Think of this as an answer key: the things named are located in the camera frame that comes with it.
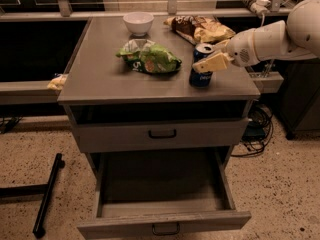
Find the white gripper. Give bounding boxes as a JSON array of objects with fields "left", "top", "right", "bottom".
[{"left": 192, "top": 29, "right": 258, "bottom": 73}]

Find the blue pepsi can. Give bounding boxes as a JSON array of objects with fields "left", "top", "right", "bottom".
[{"left": 189, "top": 43, "right": 213, "bottom": 88}]

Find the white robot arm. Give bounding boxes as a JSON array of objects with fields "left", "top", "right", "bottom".
[{"left": 192, "top": 0, "right": 320, "bottom": 73}]

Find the grey top drawer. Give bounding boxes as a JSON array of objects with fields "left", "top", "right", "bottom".
[{"left": 72, "top": 118, "right": 248, "bottom": 153}]

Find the grey drawer cabinet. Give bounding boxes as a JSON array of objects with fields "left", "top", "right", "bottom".
[{"left": 58, "top": 16, "right": 260, "bottom": 169}]

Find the open grey middle drawer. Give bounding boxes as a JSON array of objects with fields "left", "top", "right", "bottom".
[{"left": 78, "top": 148, "right": 251, "bottom": 240}]

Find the brown yellow chip bag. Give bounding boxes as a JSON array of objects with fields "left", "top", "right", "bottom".
[{"left": 163, "top": 16, "right": 235, "bottom": 45}]

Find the green chip bag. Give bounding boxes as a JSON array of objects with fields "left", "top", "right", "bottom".
[{"left": 116, "top": 39, "right": 182, "bottom": 74}]

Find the white ceramic bowl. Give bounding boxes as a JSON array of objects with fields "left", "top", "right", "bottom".
[{"left": 123, "top": 12, "right": 154, "bottom": 36}]

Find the dark grey cabinet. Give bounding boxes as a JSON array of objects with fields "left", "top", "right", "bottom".
[{"left": 272, "top": 59, "right": 320, "bottom": 140}]

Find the black metal stand leg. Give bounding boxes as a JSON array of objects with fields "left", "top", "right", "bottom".
[{"left": 0, "top": 153, "right": 65, "bottom": 239}]

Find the black cable bundle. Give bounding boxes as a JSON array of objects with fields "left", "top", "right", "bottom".
[{"left": 230, "top": 103, "right": 274, "bottom": 158}]

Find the grey metal ledge rail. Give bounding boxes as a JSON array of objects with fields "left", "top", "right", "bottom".
[{"left": 0, "top": 81, "right": 60, "bottom": 105}]

